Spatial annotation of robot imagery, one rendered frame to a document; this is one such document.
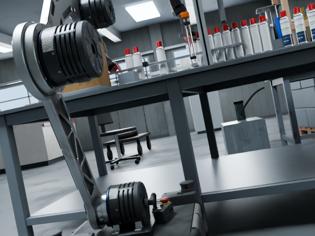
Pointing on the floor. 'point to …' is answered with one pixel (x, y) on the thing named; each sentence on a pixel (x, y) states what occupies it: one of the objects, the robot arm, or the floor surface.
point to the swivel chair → (107, 119)
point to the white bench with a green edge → (296, 139)
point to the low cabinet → (35, 146)
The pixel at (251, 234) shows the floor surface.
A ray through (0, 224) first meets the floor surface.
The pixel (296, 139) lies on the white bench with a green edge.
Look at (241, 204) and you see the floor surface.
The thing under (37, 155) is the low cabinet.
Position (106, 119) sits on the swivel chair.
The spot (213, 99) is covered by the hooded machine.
